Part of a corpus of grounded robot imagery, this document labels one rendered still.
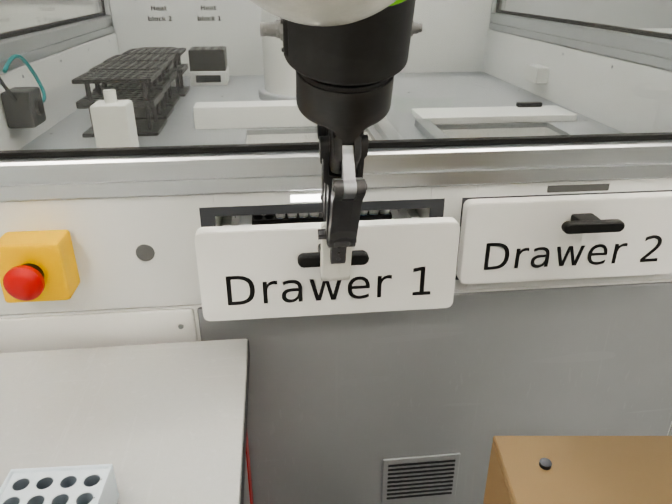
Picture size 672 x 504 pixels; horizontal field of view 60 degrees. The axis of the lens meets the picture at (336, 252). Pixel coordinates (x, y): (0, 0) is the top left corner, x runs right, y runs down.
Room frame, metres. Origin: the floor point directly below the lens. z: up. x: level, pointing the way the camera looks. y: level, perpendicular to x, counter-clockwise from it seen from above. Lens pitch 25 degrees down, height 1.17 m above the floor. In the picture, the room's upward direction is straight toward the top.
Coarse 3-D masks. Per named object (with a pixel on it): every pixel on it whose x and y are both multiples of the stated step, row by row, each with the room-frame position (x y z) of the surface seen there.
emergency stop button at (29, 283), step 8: (8, 272) 0.54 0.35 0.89; (16, 272) 0.54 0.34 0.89; (24, 272) 0.54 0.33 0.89; (32, 272) 0.55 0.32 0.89; (8, 280) 0.54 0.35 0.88; (16, 280) 0.54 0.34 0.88; (24, 280) 0.54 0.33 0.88; (32, 280) 0.54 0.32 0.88; (40, 280) 0.55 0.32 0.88; (8, 288) 0.54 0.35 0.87; (16, 288) 0.54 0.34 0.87; (24, 288) 0.54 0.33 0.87; (32, 288) 0.54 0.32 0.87; (40, 288) 0.55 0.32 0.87; (16, 296) 0.54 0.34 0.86; (24, 296) 0.54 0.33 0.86; (32, 296) 0.54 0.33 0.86
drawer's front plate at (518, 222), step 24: (648, 192) 0.69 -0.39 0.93; (480, 216) 0.65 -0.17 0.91; (504, 216) 0.65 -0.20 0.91; (528, 216) 0.66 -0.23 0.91; (552, 216) 0.66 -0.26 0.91; (600, 216) 0.67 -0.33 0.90; (624, 216) 0.67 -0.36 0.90; (648, 216) 0.67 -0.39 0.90; (480, 240) 0.65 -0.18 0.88; (504, 240) 0.65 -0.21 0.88; (528, 240) 0.66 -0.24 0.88; (552, 240) 0.66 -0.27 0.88; (576, 240) 0.66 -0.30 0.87; (600, 240) 0.67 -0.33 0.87; (624, 240) 0.67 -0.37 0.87; (648, 240) 0.67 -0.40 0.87; (480, 264) 0.65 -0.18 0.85; (528, 264) 0.66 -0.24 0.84; (552, 264) 0.66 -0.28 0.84; (576, 264) 0.66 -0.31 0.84; (600, 264) 0.67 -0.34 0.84; (624, 264) 0.67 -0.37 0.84; (648, 264) 0.68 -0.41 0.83
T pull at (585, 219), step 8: (576, 216) 0.65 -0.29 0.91; (584, 216) 0.65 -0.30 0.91; (592, 216) 0.65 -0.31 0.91; (568, 224) 0.63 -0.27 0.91; (576, 224) 0.63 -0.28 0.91; (584, 224) 0.63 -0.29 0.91; (592, 224) 0.63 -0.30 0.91; (600, 224) 0.63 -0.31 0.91; (608, 224) 0.63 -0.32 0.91; (616, 224) 0.63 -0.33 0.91; (624, 224) 0.63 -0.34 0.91; (568, 232) 0.62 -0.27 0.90; (576, 232) 0.63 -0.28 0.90; (584, 232) 0.63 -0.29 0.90; (592, 232) 0.63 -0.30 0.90; (600, 232) 0.63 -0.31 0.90
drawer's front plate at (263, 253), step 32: (288, 224) 0.58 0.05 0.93; (320, 224) 0.58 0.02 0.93; (384, 224) 0.58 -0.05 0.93; (416, 224) 0.59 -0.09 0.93; (448, 224) 0.59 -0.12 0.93; (224, 256) 0.56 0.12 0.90; (256, 256) 0.57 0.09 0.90; (288, 256) 0.57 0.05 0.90; (384, 256) 0.58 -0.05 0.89; (416, 256) 0.59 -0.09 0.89; (448, 256) 0.59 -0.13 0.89; (224, 288) 0.56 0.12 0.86; (256, 288) 0.57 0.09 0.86; (288, 288) 0.57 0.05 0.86; (320, 288) 0.57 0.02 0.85; (384, 288) 0.58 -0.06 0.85; (416, 288) 0.59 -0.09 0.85; (448, 288) 0.59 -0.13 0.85; (224, 320) 0.56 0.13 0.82
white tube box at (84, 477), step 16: (16, 480) 0.35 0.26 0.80; (32, 480) 0.35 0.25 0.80; (48, 480) 0.36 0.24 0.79; (64, 480) 0.36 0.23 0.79; (80, 480) 0.35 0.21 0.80; (96, 480) 0.36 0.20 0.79; (112, 480) 0.36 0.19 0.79; (0, 496) 0.34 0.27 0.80; (16, 496) 0.34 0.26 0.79; (32, 496) 0.34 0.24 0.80; (48, 496) 0.34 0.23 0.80; (64, 496) 0.34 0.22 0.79; (80, 496) 0.34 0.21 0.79; (96, 496) 0.34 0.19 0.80; (112, 496) 0.35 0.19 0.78
